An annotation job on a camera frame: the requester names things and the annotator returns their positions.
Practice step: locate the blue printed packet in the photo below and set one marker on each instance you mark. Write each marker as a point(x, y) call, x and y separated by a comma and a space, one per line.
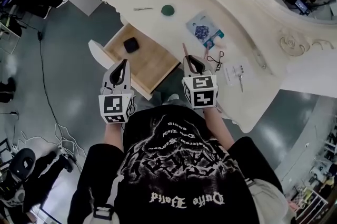
point(202, 25)

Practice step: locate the white cotton pad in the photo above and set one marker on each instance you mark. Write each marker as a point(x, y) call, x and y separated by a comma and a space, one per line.
point(219, 42)

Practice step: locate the small scissors on card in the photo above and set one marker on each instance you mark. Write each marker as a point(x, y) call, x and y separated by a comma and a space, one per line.
point(231, 73)

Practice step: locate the beige bag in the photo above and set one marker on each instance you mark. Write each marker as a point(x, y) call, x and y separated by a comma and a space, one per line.
point(271, 199)

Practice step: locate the person's left forearm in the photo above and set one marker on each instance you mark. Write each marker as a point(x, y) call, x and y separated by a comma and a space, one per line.
point(113, 136)

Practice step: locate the pink thin stick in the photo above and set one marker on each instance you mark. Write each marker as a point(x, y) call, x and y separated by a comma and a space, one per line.
point(185, 49)

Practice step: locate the black printed t-shirt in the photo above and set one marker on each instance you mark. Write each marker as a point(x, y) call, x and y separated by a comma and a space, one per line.
point(171, 170)

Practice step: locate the oval white framed mirror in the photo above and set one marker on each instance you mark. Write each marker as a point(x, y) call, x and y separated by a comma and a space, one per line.
point(276, 15)

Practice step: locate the silver metal tweezers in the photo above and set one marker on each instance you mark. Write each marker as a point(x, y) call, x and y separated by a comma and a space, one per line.
point(143, 9)

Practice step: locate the white dressing table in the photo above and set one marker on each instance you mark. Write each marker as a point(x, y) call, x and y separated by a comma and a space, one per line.
point(237, 33)

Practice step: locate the person's right forearm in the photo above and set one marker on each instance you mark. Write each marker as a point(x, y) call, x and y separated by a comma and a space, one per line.
point(218, 128)

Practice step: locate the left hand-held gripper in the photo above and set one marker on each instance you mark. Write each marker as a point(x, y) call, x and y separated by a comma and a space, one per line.
point(113, 107)

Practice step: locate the black compact case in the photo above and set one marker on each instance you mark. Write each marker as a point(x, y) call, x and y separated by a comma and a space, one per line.
point(131, 45)

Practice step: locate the wooden drawer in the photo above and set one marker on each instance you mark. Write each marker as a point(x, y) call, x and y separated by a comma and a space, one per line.
point(150, 62)

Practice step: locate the black metal eyelash curler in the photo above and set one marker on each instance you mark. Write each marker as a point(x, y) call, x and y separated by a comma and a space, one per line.
point(217, 61)

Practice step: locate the green round lid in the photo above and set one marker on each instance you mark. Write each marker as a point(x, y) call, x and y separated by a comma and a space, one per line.
point(168, 10)

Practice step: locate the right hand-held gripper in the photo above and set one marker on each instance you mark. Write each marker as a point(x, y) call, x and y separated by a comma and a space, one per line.
point(201, 91)

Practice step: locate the person's grey shoe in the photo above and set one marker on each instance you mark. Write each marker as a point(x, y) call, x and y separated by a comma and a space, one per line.
point(170, 99)

